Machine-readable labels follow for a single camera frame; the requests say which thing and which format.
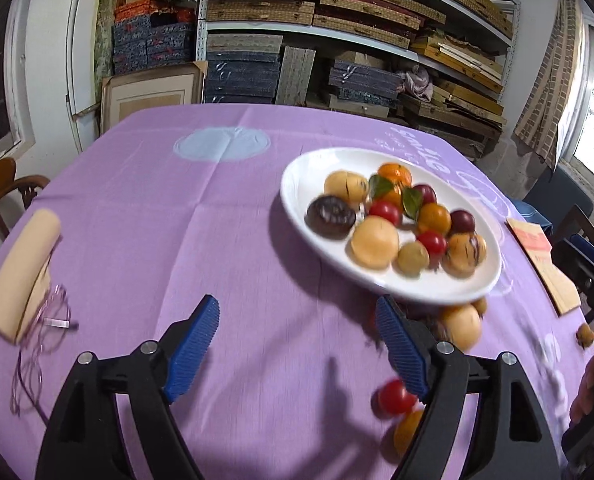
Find beige glasses case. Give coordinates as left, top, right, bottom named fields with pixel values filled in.
left=0, top=208, right=62, bottom=345

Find stack of dark grey boxes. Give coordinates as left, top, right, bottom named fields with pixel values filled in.
left=204, top=32, right=284, bottom=106

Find white plastic pipe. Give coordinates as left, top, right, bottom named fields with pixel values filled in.
left=64, top=0, right=103, bottom=156

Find plain orange tangerine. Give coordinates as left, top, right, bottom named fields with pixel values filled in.
left=417, top=202, right=452, bottom=235

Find red tomato with calyx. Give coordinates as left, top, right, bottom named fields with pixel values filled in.
left=417, top=230, right=448, bottom=257

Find dark brown round fruit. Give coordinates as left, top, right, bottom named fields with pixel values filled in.
left=305, top=196, right=357, bottom=236

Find dark red plum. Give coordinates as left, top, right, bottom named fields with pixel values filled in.
left=449, top=210, right=476, bottom=235
left=411, top=184, right=438, bottom=206

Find pink crumpled cloth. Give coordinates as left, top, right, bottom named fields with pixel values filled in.
left=396, top=65, right=435, bottom=103

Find tan paper booklet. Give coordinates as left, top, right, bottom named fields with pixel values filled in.
left=507, top=217, right=585, bottom=317

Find white oval plate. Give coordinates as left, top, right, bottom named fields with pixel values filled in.
left=280, top=147, right=502, bottom=306

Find yellow cherry tomato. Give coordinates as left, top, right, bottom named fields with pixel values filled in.
left=393, top=407, right=426, bottom=458

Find pile of flat wooden boxes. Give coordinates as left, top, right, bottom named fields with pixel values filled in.
left=397, top=30, right=510, bottom=161

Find orange patterned box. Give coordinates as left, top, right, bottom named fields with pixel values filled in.
left=114, top=0, right=198, bottom=25

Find stack of dark tied boxes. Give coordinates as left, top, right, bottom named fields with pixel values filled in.
left=327, top=60, right=403, bottom=108

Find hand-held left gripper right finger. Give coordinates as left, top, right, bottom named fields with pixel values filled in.
left=375, top=295, right=562, bottom=480

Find brick pattern curtain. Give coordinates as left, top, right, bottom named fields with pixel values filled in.
left=513, top=0, right=585, bottom=171

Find dark wooden chair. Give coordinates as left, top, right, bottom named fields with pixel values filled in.
left=522, top=167, right=594, bottom=321

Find person's right hand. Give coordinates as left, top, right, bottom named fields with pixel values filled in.
left=569, top=355, right=594, bottom=423

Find green marbled board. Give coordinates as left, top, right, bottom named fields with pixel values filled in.
left=94, top=0, right=118, bottom=78

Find purple printed tablecloth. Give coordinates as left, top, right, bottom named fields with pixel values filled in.
left=0, top=104, right=594, bottom=480

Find stack of blue patterned boxes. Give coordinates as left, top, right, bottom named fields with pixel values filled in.
left=113, top=12, right=198, bottom=76

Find small striped pepino melon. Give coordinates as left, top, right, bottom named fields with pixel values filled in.
left=324, top=170, right=369, bottom=206

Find red cherry tomato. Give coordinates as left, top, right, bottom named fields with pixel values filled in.
left=374, top=379, right=419, bottom=418
left=368, top=200, right=403, bottom=228

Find beige picture frame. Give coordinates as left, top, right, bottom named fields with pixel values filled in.
left=100, top=60, right=209, bottom=136

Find large striped pepino melon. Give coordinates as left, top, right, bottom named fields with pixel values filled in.
left=442, top=232, right=488, bottom=278

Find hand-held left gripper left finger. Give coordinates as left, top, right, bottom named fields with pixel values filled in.
left=36, top=295, right=221, bottom=480

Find blue cloth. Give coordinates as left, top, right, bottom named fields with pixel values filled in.
left=513, top=199, right=552, bottom=233

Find large yellow apricot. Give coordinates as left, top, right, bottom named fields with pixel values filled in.
left=437, top=304, right=482, bottom=351
left=350, top=216, right=400, bottom=269

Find pink frame eyeglasses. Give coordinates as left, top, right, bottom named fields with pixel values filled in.
left=10, top=282, right=80, bottom=416

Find white metal shelf rack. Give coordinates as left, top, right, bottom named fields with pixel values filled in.
left=194, top=0, right=522, bottom=111

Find upright grey box set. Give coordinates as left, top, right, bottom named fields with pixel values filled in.
left=277, top=46, right=317, bottom=107

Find pile of woven straw boxes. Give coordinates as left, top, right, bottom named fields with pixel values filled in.
left=114, top=0, right=515, bottom=51

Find tangerine with green leaves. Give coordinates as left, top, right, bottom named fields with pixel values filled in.
left=368, top=161, right=423, bottom=221

